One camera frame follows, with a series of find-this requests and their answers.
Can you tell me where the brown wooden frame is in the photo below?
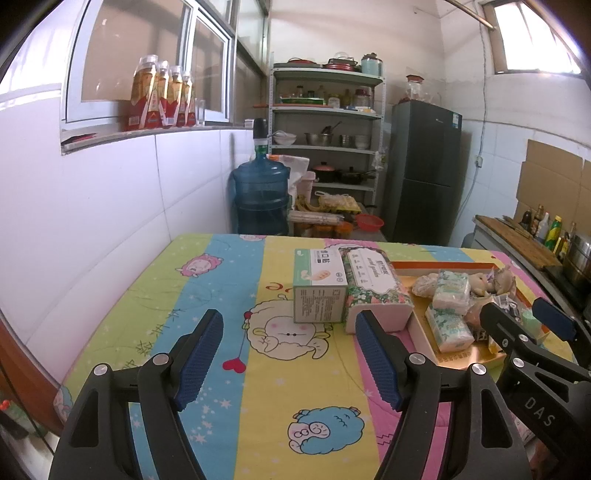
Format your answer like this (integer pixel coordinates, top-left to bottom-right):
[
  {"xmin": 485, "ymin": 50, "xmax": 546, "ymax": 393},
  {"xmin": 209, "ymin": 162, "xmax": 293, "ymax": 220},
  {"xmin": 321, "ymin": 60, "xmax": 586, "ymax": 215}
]
[{"xmin": 0, "ymin": 311, "xmax": 63, "ymax": 437}]

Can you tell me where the dark refrigerator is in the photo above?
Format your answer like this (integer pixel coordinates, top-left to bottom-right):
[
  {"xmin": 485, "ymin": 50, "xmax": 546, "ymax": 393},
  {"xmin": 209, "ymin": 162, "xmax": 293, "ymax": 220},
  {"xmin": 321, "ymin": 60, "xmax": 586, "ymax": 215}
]
[{"xmin": 383, "ymin": 100, "xmax": 463, "ymax": 247}]

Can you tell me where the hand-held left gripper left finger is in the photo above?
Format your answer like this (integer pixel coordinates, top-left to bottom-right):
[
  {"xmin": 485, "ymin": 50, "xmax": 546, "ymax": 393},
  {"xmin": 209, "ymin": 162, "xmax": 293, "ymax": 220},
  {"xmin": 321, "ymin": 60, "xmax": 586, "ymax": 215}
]
[{"xmin": 48, "ymin": 309, "xmax": 225, "ymax": 480}]

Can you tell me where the steel pot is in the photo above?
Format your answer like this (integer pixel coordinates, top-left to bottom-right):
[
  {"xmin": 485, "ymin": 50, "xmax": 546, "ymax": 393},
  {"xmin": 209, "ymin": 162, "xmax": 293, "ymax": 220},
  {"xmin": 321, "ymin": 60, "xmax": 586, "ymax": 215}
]
[{"xmin": 566, "ymin": 233, "xmax": 591, "ymax": 288}]

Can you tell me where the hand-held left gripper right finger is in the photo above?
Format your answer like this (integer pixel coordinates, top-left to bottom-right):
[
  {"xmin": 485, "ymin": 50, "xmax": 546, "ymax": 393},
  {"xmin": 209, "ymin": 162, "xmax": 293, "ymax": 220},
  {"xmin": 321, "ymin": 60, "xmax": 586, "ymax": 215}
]
[{"xmin": 355, "ymin": 310, "xmax": 527, "ymax": 480}]

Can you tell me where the blue water jug with pump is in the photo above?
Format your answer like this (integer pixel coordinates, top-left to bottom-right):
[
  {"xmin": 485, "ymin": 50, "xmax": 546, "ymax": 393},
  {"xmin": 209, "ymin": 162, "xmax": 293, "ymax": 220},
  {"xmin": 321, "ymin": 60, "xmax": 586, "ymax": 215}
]
[{"xmin": 231, "ymin": 119, "xmax": 292, "ymax": 236}]

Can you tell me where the black wok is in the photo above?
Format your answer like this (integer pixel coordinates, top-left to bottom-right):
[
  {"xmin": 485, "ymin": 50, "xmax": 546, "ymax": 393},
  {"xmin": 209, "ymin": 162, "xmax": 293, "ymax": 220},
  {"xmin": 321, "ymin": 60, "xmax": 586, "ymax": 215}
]
[{"xmin": 337, "ymin": 167, "xmax": 378, "ymax": 186}]

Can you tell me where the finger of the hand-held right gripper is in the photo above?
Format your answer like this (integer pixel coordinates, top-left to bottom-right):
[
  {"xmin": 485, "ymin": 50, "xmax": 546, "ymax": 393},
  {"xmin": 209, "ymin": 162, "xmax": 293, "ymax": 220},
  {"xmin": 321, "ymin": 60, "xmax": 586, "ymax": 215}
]
[
  {"xmin": 533, "ymin": 298, "xmax": 578, "ymax": 342},
  {"xmin": 479, "ymin": 302, "xmax": 532, "ymax": 361}
]

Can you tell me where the orange drink bottle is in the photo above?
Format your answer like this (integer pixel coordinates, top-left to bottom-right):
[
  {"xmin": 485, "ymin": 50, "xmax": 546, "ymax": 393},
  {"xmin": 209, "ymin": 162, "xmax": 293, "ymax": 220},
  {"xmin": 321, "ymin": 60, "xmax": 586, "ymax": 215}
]
[
  {"xmin": 180, "ymin": 70, "xmax": 197, "ymax": 127},
  {"xmin": 154, "ymin": 60, "xmax": 172, "ymax": 128},
  {"xmin": 127, "ymin": 54, "xmax": 160, "ymax": 131},
  {"xmin": 167, "ymin": 65, "xmax": 184, "ymax": 127}
]

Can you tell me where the row of condiment bottles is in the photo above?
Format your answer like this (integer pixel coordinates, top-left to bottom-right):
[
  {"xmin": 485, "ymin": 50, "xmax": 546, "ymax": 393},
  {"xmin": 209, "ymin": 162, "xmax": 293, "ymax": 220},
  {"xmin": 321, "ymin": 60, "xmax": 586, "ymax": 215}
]
[{"xmin": 522, "ymin": 205, "xmax": 579, "ymax": 260}]

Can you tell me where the beige plush bear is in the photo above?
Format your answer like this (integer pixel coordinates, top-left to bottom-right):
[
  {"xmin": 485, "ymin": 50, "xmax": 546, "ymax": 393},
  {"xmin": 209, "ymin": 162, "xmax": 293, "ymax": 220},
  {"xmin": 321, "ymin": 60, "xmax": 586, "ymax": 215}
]
[{"xmin": 466, "ymin": 267, "xmax": 517, "ymax": 301}]

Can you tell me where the flat box of chopsticks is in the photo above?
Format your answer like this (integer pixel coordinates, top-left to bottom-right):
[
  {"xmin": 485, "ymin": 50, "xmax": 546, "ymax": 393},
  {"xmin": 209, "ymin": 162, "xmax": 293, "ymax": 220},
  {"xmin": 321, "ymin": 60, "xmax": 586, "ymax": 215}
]
[{"xmin": 288, "ymin": 211, "xmax": 345, "ymax": 226}]

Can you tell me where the sliding window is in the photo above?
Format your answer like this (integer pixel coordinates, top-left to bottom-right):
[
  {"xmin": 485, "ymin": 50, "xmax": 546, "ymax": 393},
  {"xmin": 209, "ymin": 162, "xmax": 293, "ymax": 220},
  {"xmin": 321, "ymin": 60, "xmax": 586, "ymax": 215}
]
[{"xmin": 64, "ymin": 0, "xmax": 232, "ymax": 124}]

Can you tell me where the white and green carton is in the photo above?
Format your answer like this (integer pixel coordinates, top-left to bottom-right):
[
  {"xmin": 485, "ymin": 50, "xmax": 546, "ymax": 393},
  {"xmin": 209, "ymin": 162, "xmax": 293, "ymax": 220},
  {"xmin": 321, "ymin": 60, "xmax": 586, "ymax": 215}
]
[{"xmin": 293, "ymin": 248, "xmax": 348, "ymax": 324}]

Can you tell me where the green floral tissue pack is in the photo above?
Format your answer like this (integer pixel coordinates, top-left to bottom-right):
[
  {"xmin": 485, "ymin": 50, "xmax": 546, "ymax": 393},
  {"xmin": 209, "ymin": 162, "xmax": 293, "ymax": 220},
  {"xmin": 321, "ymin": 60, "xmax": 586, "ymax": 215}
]
[
  {"xmin": 424, "ymin": 305, "xmax": 476, "ymax": 354},
  {"xmin": 431, "ymin": 271, "xmax": 472, "ymax": 315}
]

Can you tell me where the red pan with lid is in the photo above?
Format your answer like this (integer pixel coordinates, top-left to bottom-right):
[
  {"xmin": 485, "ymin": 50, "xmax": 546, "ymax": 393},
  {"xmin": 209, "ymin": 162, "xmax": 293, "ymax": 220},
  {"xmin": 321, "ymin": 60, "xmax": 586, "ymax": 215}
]
[{"xmin": 325, "ymin": 53, "xmax": 361, "ymax": 70}]

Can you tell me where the plastic round bun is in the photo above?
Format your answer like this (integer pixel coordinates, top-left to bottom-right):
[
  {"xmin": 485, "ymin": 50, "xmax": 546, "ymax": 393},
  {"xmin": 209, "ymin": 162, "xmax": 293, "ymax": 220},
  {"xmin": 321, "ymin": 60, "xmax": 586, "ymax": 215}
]
[{"xmin": 412, "ymin": 273, "xmax": 439, "ymax": 297}]

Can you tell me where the floral tissue box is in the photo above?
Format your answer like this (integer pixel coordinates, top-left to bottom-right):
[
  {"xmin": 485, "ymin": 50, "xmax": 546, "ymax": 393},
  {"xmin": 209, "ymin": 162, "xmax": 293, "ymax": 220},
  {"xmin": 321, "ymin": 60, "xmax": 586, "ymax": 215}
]
[{"xmin": 339, "ymin": 249, "xmax": 415, "ymax": 334}]

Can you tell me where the grey metal shelf rack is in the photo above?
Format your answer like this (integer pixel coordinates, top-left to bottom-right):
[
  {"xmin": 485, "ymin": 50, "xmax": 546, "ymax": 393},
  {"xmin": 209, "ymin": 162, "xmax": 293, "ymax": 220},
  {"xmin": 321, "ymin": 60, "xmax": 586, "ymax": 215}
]
[{"xmin": 269, "ymin": 65, "xmax": 387, "ymax": 217}]

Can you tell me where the cardboard sheet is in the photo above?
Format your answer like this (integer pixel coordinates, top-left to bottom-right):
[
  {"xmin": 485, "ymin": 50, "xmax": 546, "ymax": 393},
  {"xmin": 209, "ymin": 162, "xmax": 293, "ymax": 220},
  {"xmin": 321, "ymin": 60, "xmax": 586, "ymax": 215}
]
[{"xmin": 515, "ymin": 138, "xmax": 591, "ymax": 222}]

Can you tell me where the high slanted window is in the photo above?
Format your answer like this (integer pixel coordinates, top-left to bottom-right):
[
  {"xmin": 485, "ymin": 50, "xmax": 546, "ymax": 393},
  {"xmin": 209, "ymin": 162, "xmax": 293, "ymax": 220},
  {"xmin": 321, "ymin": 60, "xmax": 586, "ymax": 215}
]
[{"xmin": 480, "ymin": 0, "xmax": 583, "ymax": 75}]

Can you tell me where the white rice sack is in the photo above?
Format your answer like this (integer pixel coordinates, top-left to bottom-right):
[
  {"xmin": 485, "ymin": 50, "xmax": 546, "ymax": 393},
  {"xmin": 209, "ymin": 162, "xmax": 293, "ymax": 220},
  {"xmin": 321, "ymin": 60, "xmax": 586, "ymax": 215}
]
[{"xmin": 272, "ymin": 156, "xmax": 310, "ymax": 182}]

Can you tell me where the wooden cutting board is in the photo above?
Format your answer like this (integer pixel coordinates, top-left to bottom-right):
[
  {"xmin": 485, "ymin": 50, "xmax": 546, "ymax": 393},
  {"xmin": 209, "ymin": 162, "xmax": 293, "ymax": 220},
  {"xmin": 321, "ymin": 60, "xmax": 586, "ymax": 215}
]
[{"xmin": 475, "ymin": 215, "xmax": 562, "ymax": 269}]

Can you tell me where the bagged egg tray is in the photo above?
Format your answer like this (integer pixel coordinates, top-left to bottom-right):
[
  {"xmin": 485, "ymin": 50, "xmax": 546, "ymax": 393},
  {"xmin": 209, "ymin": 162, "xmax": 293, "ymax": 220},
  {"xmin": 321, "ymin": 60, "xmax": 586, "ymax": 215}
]
[{"xmin": 318, "ymin": 194, "xmax": 359, "ymax": 214}]

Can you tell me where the orange rimmed cardboard tray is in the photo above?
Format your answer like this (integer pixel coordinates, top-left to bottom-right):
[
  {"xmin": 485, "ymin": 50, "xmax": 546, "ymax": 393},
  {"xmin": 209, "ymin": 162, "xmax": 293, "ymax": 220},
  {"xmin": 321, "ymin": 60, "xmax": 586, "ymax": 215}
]
[{"xmin": 390, "ymin": 261, "xmax": 550, "ymax": 370}]

